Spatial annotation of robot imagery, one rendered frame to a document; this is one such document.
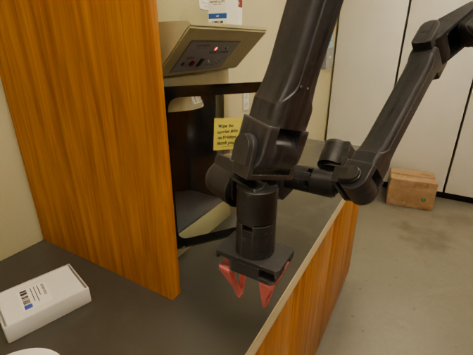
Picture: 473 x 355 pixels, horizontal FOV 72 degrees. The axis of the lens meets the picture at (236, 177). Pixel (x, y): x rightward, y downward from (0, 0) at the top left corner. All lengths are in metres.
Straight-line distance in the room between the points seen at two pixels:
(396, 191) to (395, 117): 2.77
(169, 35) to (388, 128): 0.46
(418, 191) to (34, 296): 3.18
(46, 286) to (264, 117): 0.64
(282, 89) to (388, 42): 3.26
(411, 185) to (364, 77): 1.17
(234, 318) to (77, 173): 0.48
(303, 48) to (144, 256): 0.56
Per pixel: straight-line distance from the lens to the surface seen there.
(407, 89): 0.79
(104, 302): 0.83
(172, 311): 0.77
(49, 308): 0.81
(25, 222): 1.12
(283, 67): 0.40
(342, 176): 0.65
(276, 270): 0.46
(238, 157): 0.41
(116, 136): 0.69
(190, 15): 0.83
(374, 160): 0.68
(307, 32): 0.40
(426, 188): 3.49
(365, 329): 2.12
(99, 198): 0.81
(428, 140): 3.72
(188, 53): 0.70
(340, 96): 3.74
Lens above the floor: 1.47
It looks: 23 degrees down
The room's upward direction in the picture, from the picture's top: straight up
